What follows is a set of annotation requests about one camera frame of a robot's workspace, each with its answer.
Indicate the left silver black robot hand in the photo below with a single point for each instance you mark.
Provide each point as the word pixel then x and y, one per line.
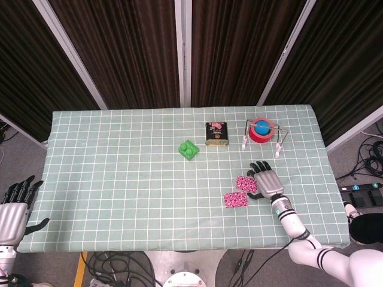
pixel 12 221

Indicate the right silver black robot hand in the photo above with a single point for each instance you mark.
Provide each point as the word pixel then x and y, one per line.
pixel 269 185

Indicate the pink patterned cloth front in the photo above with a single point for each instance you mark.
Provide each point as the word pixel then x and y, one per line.
pixel 236 200

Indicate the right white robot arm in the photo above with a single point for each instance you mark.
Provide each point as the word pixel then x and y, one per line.
pixel 299 230

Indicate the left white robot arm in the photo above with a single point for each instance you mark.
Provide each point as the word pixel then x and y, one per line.
pixel 6 260

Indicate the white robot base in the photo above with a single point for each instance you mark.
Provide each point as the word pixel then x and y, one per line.
pixel 185 254

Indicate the red tape roll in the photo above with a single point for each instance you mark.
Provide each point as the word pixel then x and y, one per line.
pixel 257 138

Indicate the blue ball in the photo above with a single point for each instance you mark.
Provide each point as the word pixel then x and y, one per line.
pixel 261 125

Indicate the black luncheon meat can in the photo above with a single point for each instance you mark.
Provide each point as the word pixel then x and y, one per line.
pixel 217 134

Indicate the yellow floor tape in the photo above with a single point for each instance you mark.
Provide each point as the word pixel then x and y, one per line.
pixel 80 269

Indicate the white sneaker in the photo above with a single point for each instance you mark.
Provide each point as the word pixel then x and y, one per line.
pixel 353 210

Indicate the green toy building brick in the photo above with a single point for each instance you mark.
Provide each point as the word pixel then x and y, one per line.
pixel 188 151

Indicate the black foot pedal unit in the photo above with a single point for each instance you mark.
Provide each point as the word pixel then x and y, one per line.
pixel 363 194

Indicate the black trouser leg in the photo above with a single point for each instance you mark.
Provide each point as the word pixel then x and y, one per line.
pixel 368 228

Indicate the green white checkered tablecloth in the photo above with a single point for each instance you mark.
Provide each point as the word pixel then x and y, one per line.
pixel 119 194

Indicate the dark brown curtain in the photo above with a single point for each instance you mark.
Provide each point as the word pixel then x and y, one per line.
pixel 33 68
pixel 338 68
pixel 239 51
pixel 125 51

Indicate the white frame floor rail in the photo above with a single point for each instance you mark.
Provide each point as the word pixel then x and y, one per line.
pixel 353 128
pixel 21 128

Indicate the white frame post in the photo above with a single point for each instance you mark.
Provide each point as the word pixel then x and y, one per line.
pixel 183 53
pixel 71 53
pixel 284 56

